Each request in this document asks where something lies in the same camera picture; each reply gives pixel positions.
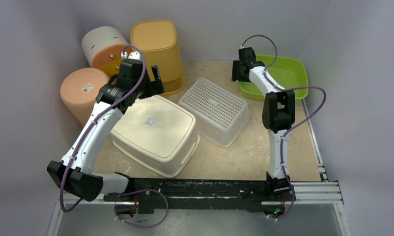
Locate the yellow orange slatted bin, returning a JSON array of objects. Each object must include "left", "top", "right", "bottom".
[{"left": 130, "top": 20, "right": 185, "bottom": 96}]

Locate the green solid plastic tub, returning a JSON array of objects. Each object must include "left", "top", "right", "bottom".
[{"left": 239, "top": 57, "right": 309, "bottom": 101}]

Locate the cream perforated laundry basket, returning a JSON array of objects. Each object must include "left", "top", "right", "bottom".
[{"left": 110, "top": 95, "right": 200, "bottom": 178}]

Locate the green perforated plastic basket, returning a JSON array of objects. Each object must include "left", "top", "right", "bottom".
[{"left": 178, "top": 77, "right": 251, "bottom": 148}]

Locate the peach plastic bucket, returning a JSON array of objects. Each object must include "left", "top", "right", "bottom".
[{"left": 60, "top": 67, "right": 109, "bottom": 126}]

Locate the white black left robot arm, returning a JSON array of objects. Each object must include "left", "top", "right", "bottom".
[{"left": 47, "top": 59, "right": 165, "bottom": 202}]

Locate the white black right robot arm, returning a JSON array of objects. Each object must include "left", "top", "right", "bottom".
[{"left": 231, "top": 47, "right": 295, "bottom": 200}]

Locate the round drawer cabinet white orange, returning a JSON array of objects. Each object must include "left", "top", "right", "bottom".
[{"left": 81, "top": 26, "right": 129, "bottom": 77}]

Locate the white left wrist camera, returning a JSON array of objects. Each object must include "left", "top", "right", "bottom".
[{"left": 121, "top": 51, "right": 143, "bottom": 61}]

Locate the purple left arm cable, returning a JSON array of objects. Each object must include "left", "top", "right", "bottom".
[{"left": 58, "top": 44, "right": 147, "bottom": 213}]

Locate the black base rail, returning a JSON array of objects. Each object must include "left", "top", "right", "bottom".
[{"left": 104, "top": 177, "right": 296, "bottom": 218}]

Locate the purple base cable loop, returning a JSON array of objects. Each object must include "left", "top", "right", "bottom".
[{"left": 113, "top": 188, "right": 169, "bottom": 229}]

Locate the aluminium extrusion frame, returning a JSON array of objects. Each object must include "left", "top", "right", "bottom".
[{"left": 92, "top": 151, "right": 349, "bottom": 236}]

